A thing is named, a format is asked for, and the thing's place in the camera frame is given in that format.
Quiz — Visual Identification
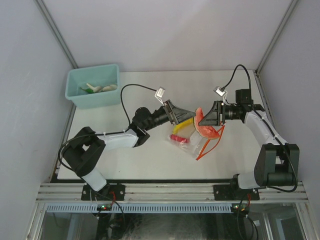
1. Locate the aluminium frame rail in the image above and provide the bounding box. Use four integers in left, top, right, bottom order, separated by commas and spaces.
36, 183, 308, 203

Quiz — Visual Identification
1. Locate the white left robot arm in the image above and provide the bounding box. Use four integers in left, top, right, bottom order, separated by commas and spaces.
58, 100, 196, 200

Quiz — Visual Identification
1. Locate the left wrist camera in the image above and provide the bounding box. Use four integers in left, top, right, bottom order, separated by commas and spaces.
154, 87, 166, 105

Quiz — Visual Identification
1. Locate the blue slotted cable duct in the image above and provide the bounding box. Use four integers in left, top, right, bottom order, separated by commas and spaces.
46, 203, 233, 214

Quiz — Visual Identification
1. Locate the white fake bone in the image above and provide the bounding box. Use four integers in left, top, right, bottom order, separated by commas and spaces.
86, 83, 103, 93

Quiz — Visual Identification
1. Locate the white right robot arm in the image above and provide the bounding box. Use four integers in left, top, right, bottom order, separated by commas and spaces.
199, 87, 300, 200

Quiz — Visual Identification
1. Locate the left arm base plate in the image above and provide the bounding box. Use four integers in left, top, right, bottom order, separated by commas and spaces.
81, 183, 126, 201

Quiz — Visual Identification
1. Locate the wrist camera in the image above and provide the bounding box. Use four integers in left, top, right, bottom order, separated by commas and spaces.
154, 87, 166, 105
214, 86, 228, 103

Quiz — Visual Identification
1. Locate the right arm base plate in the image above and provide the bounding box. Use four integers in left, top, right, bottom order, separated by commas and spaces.
213, 184, 260, 201

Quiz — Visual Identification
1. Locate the teal plastic bin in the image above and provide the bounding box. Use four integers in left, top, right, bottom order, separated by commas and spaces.
65, 64, 121, 109

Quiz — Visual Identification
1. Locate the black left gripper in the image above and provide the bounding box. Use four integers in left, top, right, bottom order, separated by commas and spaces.
143, 100, 195, 132

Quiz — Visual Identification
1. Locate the red fake chili pepper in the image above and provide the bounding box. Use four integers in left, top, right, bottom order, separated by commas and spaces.
170, 134, 190, 144

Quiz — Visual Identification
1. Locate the green fake chili pepper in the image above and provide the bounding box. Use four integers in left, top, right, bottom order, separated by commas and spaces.
80, 87, 95, 94

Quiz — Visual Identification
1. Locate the clear zip top bag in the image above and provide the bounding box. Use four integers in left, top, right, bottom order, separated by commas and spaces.
166, 119, 226, 162

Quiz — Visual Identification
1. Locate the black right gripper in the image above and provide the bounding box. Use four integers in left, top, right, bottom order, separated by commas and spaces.
198, 100, 240, 126

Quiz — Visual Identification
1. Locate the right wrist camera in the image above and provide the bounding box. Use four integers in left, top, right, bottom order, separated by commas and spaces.
214, 86, 228, 103

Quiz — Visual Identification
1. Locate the yellow fake banana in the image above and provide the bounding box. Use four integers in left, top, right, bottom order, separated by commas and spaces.
172, 118, 194, 135

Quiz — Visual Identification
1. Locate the red fake watermelon slice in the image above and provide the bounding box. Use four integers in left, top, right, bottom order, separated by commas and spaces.
193, 107, 221, 140

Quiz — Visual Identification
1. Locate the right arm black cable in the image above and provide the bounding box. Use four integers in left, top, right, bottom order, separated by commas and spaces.
221, 64, 299, 193

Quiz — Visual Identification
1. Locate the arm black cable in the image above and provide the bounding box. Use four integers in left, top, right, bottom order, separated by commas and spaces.
57, 83, 157, 176
221, 64, 299, 193

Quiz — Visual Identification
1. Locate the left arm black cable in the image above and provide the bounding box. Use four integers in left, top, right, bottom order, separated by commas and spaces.
57, 83, 157, 176

